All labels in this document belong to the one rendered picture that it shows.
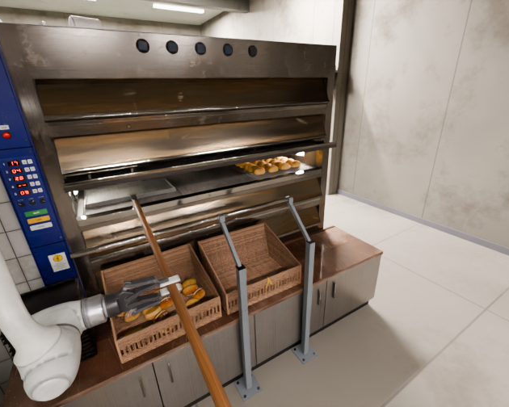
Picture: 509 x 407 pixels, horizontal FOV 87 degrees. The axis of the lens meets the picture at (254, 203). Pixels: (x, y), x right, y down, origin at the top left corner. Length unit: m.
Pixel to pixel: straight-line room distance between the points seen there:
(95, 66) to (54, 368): 1.29
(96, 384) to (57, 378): 0.82
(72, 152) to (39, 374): 1.10
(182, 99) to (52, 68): 0.60
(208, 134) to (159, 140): 0.30
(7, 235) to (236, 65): 1.54
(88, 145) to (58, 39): 0.48
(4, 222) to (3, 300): 0.98
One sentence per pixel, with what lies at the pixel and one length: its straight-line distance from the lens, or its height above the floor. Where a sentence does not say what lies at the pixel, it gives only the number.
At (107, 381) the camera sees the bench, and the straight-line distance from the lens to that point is 1.66.
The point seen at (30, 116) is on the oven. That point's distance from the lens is 1.67.
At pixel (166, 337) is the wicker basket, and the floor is 0.61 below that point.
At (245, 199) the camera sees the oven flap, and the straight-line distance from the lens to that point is 2.02.
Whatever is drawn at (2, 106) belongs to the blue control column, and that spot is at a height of 1.78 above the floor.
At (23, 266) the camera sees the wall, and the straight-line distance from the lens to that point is 1.90.
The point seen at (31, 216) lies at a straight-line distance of 1.74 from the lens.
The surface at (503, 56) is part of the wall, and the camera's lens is 4.00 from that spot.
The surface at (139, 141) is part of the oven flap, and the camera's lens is 1.69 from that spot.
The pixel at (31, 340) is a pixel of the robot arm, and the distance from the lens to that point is 0.86.
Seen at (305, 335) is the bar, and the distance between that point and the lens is 2.15.
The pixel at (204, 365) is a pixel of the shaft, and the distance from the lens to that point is 0.77.
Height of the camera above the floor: 1.80
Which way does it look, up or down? 22 degrees down
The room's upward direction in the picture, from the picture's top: 2 degrees counter-clockwise
